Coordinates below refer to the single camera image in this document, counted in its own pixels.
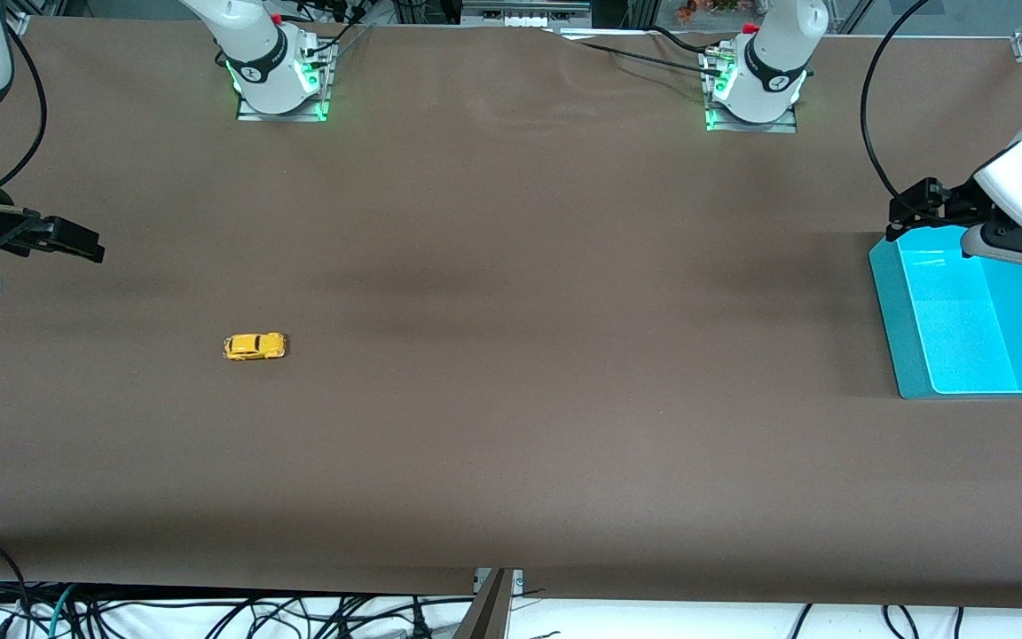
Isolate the aluminium background frame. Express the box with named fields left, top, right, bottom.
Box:
left=391, top=0, right=658, bottom=29

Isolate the teal plastic bin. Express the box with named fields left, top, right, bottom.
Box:
left=869, top=225, right=1022, bottom=400

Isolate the small metal table bracket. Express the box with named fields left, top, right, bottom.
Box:
left=474, top=568, right=526, bottom=594

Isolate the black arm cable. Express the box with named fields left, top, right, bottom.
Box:
left=860, top=0, right=932, bottom=203
left=0, top=25, right=50, bottom=190

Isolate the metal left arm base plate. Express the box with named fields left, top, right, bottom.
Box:
left=704, top=51, right=799, bottom=135

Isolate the yellow beetle toy car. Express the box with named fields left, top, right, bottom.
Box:
left=223, top=332, right=288, bottom=362

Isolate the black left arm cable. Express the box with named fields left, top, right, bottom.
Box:
left=860, top=0, right=932, bottom=203

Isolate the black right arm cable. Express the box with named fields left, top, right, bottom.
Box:
left=0, top=25, right=50, bottom=190

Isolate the brown table cover sheet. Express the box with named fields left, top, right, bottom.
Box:
left=0, top=16, right=1022, bottom=610

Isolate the orange background item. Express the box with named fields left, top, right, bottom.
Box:
left=675, top=0, right=744, bottom=20

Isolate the grey slanted support post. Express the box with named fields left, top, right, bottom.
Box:
left=452, top=568, right=516, bottom=639

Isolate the short black table cable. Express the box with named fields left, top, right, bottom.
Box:
left=650, top=25, right=714, bottom=54

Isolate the green floor cable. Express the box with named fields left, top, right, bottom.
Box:
left=46, top=583, right=79, bottom=639

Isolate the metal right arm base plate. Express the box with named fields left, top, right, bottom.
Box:
left=236, top=40, right=335, bottom=123

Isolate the long black table cable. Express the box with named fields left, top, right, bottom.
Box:
left=555, top=32, right=725, bottom=81

